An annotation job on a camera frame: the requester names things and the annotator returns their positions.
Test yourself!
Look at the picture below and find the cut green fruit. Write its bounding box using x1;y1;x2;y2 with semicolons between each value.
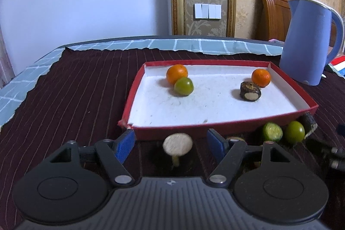
262;122;283;142

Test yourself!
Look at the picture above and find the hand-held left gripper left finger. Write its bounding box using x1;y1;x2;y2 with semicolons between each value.
46;129;136;188

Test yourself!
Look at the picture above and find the red white blue striped blanket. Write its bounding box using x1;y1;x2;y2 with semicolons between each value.
327;56;345;77

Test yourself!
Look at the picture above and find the white wall switch plate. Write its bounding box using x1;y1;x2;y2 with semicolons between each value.
209;4;222;19
194;3;209;19

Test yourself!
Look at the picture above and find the light blue checked cloth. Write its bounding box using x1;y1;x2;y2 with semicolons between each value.
0;37;285;128

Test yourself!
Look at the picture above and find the large orange tangerine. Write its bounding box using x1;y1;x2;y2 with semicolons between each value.
166;64;188;86

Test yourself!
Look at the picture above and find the small orange tangerine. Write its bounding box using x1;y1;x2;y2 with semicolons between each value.
251;69;271;88

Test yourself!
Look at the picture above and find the red cardboard tray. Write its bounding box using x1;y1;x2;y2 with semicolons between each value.
118;60;319;141

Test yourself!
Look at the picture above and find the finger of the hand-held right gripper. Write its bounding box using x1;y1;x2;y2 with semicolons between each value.
329;159;345;171
319;145;345;159

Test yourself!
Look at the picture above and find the round green fruit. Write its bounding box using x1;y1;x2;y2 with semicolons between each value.
174;77;194;96
284;121;306;145

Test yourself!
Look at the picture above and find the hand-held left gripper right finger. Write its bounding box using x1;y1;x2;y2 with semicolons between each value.
206;128;295;188

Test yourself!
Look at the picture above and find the blue electric kettle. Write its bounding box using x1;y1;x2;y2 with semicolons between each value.
279;0;344;86

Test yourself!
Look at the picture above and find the pale round fruit piece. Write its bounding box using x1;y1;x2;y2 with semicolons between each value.
162;133;193;157

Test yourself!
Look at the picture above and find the dark sugarcane piece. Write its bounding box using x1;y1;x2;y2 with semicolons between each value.
300;113;318;138
240;81;262;102

